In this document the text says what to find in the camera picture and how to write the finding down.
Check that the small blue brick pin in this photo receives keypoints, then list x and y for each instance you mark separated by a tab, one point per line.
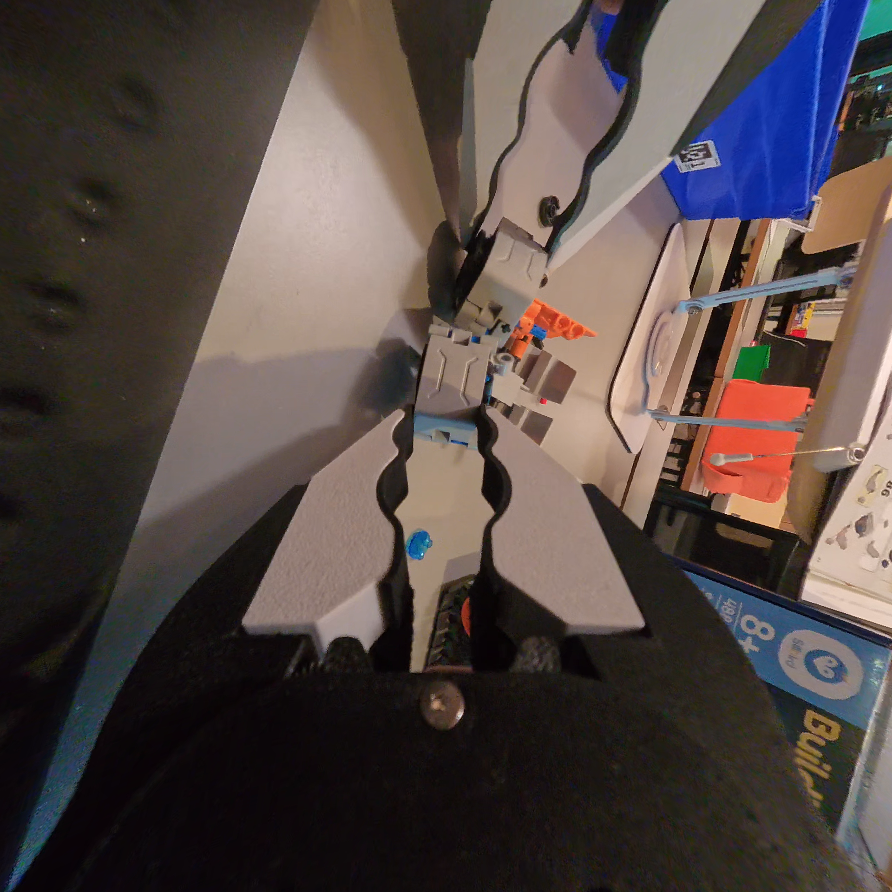
418	545

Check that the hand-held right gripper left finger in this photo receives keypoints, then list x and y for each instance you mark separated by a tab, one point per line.
327	557

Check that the red orange bin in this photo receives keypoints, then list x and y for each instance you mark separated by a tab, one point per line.
759	432

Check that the black round brick connector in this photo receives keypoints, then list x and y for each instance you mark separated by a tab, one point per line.
550	210

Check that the white document stand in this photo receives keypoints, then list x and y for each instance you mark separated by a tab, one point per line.
655	334

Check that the white printed instruction sheet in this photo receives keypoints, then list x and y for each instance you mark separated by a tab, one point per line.
836	589

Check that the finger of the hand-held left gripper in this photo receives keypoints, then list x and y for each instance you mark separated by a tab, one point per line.
683	70
502	83

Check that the small grey brick hinge assembly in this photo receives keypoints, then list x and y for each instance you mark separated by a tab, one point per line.
449	380

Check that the dark blue toy box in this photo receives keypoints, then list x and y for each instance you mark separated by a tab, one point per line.
822	669

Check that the small green bin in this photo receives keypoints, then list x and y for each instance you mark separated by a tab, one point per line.
752	362

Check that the grey orange tracked brick robot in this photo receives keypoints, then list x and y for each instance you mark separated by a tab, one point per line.
453	620

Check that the blue bin with tag label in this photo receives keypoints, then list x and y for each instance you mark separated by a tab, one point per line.
766	125

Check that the grey orange brick wheel assembly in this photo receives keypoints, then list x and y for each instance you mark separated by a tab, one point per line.
509	272

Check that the brick building instruction booklet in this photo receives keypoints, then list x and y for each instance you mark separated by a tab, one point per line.
864	516

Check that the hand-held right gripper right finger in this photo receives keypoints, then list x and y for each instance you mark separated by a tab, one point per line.
557	557

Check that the black dimpled cushion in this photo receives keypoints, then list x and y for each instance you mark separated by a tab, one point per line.
104	279

